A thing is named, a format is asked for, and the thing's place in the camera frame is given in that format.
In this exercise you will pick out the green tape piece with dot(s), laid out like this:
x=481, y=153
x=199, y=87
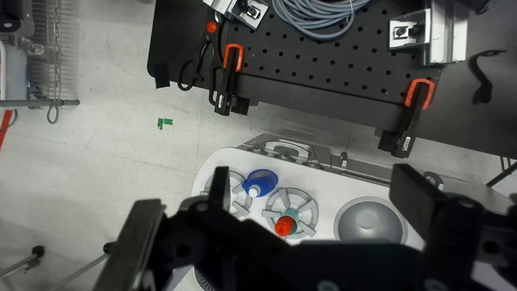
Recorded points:
x=164, y=122

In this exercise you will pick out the blue bottle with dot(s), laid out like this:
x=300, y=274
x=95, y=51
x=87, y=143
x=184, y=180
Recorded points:
x=260, y=182

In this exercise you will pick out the aluminium bracket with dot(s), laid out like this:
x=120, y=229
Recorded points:
x=242, y=10
x=436, y=32

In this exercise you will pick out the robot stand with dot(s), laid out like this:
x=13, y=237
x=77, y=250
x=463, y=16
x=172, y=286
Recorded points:
x=323, y=64

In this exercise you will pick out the grey stove knob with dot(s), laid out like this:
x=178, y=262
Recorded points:
x=313, y=163
x=257, y=149
x=284, y=155

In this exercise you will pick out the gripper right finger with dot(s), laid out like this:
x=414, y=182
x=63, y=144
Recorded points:
x=448, y=226

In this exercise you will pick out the teal bottle with orange cap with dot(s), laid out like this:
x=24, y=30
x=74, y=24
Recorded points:
x=284, y=226

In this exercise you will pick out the orange and black clamp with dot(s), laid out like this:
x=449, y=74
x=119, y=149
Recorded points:
x=412, y=117
x=229, y=81

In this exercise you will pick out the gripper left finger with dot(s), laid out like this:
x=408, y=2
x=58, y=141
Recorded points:
x=194, y=242

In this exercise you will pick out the grey toy burner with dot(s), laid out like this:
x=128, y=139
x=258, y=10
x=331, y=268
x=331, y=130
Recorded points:
x=239, y=198
x=282, y=198

